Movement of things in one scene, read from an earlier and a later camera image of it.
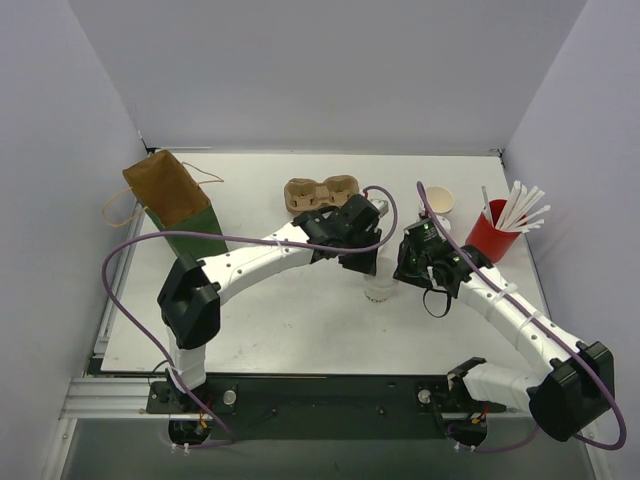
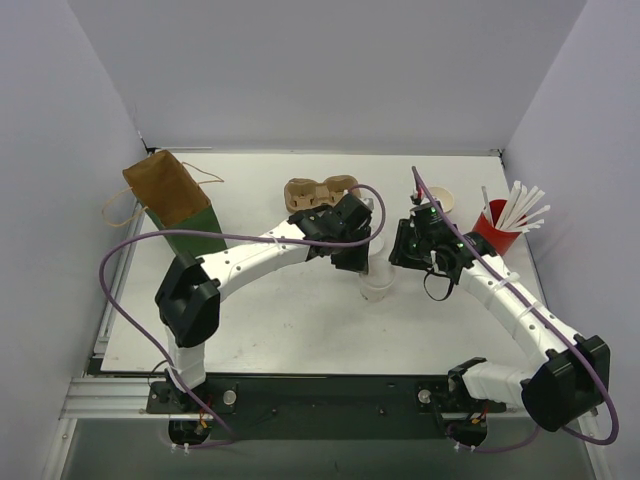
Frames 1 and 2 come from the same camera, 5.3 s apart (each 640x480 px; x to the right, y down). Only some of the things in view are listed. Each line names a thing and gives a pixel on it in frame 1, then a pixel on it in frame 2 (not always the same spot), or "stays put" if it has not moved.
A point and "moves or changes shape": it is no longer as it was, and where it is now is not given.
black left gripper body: x=364 y=248 stays put
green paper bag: x=175 y=204 stays put
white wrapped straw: x=529 y=216 stays put
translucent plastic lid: x=384 y=267 moves or changes shape
